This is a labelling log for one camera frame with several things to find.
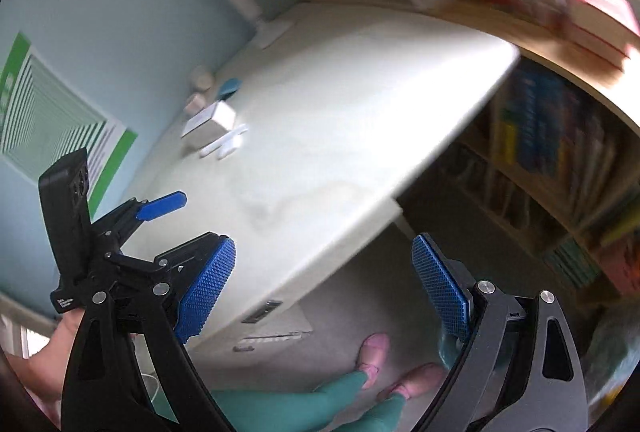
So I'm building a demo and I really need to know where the small red white carton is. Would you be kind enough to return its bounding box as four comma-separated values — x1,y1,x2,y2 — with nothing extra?
183,92,207,117

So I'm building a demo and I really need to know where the grey cardboard box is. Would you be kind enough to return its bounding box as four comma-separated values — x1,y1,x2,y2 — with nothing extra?
181,101,236,149

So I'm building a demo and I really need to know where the pink right slipper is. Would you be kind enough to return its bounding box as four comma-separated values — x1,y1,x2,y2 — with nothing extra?
378,363,448,402

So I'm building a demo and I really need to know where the white tissue pack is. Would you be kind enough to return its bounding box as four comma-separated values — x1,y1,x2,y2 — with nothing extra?
198,124,248,160

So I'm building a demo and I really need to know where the person left hand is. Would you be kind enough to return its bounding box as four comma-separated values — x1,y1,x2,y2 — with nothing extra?
8,308,85,403

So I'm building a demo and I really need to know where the wooden bookshelf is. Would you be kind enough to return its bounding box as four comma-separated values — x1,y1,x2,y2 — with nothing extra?
318,0,639,304

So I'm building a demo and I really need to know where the green white wall poster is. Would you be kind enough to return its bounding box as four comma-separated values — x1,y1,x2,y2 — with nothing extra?
1,33,137,215

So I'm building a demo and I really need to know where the teal trash bin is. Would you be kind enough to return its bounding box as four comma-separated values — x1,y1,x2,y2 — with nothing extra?
437,328,469,371

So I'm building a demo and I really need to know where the pink left slipper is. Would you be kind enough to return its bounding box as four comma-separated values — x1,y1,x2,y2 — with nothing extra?
356,332,390,390

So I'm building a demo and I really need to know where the pink slipper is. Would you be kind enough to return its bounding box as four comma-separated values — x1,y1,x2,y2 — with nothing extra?
356,332,390,390
378,363,448,402

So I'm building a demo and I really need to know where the blue crumpled cloth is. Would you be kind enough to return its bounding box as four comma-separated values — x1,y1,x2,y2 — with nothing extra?
216,77,242,101

